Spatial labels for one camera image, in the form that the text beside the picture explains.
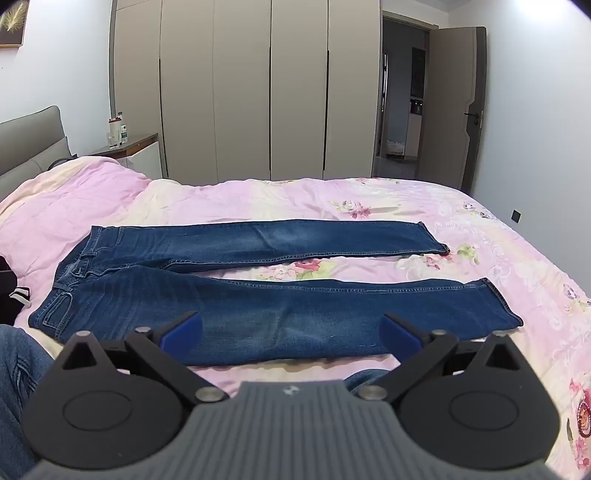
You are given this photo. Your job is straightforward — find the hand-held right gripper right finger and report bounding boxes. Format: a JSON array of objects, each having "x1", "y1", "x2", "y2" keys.
[{"x1": 359, "y1": 313, "x2": 523, "y2": 403}]

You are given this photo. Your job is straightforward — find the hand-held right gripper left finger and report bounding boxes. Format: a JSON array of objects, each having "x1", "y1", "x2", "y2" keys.
[{"x1": 62, "y1": 311, "x2": 228, "y2": 403}]

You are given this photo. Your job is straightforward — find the blue denim pants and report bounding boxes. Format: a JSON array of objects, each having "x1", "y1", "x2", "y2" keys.
[{"x1": 28, "y1": 220, "x2": 524, "y2": 368}]

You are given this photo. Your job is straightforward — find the person's leg in jeans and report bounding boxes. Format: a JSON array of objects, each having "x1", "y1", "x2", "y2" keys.
[{"x1": 0, "y1": 324, "x2": 58, "y2": 480}]

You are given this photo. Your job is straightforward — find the pink floral blanket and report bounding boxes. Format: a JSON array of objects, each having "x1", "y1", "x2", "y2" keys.
[{"x1": 0, "y1": 156, "x2": 591, "y2": 480}]

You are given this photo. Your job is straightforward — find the grey padded headboard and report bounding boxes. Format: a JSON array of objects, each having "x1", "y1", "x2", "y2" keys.
[{"x1": 0, "y1": 106, "x2": 72, "y2": 202}]

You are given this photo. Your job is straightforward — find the white nightstand with wooden top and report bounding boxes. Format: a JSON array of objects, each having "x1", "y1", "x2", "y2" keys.
[{"x1": 89, "y1": 133, "x2": 168, "y2": 181}]

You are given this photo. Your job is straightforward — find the grey-brown room door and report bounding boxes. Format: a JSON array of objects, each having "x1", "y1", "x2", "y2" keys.
[{"x1": 419, "y1": 26, "x2": 488, "y2": 196}]

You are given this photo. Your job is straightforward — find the beige wardrobe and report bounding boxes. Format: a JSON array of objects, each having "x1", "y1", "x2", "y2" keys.
[{"x1": 109, "y1": 0, "x2": 384, "y2": 184}]

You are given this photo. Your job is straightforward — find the framed feather wall picture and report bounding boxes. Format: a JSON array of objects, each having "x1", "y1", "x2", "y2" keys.
[{"x1": 0, "y1": 0, "x2": 27, "y2": 49}]

